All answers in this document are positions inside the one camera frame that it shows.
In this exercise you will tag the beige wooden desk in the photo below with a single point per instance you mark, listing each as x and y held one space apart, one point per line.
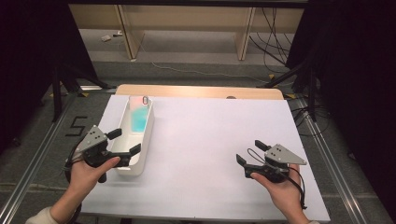
186 17

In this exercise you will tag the black curtain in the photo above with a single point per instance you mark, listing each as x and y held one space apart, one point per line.
28 62
358 77

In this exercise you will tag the person's right hand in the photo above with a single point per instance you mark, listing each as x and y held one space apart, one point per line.
286 196

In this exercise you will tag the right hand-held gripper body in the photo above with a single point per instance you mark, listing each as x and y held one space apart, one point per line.
283 155

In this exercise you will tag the iridescent blue phone case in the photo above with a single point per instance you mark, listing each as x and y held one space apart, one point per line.
139 119

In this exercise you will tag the person's left hand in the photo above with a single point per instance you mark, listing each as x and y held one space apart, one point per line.
82 179

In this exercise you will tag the metal floor rail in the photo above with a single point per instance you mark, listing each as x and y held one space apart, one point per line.
37 161
330 161

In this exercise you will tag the yellow floor tape piece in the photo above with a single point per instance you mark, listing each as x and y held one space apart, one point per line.
272 76
83 94
290 96

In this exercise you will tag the black metal stand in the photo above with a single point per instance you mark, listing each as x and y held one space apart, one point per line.
57 93
292 73

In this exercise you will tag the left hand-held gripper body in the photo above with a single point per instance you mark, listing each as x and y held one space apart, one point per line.
91 143

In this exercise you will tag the small white plug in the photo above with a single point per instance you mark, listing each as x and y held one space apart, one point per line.
118 33

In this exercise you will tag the small white floor device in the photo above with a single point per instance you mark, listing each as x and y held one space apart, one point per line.
106 38

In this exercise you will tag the white plastic basket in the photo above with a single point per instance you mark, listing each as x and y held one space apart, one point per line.
130 161

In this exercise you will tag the dark round table cap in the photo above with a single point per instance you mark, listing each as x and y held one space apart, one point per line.
231 97

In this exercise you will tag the white board sheet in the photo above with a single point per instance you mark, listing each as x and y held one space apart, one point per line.
202 155

